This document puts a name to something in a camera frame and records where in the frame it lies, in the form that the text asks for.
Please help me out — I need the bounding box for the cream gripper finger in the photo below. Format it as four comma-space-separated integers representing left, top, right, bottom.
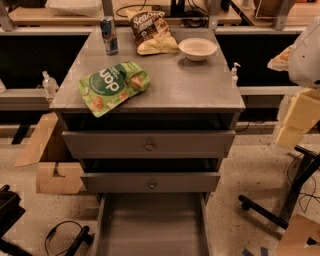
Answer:
274, 126, 304, 149
267, 46, 292, 71

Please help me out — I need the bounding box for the green rice chip bag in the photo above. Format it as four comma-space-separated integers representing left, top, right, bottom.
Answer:
78, 61, 151, 118

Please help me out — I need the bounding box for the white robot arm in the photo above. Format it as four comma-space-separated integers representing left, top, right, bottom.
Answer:
267, 16, 320, 150

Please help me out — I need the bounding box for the brown yellow chip bag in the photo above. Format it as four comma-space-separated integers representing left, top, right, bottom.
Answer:
126, 10, 179, 55

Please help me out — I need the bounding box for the grey top drawer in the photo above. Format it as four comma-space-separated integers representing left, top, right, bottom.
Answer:
62, 130, 235, 159

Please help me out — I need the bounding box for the grey drawer cabinet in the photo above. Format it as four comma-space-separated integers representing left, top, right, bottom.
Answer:
49, 26, 247, 256

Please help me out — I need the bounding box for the open grey bottom drawer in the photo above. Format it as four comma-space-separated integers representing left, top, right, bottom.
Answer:
92, 193, 211, 256

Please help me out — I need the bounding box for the grey middle drawer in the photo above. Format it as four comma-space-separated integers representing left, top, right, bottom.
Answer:
81, 172, 220, 193

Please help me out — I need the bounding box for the black chair base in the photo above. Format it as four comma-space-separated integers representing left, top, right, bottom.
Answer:
237, 144, 320, 231

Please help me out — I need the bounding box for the white pump dispenser bottle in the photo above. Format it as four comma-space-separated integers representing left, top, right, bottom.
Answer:
231, 62, 241, 87

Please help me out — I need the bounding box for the white bowl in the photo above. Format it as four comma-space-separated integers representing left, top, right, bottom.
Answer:
179, 38, 218, 61

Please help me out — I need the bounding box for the cardboard box lower right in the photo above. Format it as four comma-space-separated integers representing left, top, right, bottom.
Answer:
276, 214, 320, 256

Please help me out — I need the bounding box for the blue silver drink can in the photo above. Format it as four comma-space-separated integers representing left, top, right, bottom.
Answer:
100, 16, 118, 55

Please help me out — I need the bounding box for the black stand leg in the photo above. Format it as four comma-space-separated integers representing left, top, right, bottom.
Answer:
65, 226, 93, 256

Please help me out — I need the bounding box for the clear plastic bottle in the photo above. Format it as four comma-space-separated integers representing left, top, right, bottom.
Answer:
42, 71, 59, 98

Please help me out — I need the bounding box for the notched cardboard piece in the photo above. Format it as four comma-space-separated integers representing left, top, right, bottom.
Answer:
36, 162, 83, 194

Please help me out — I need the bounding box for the black equipment at left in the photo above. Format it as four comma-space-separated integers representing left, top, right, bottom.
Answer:
0, 185, 27, 256

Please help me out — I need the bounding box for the black floor cable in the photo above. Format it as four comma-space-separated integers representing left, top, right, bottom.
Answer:
44, 219, 84, 256

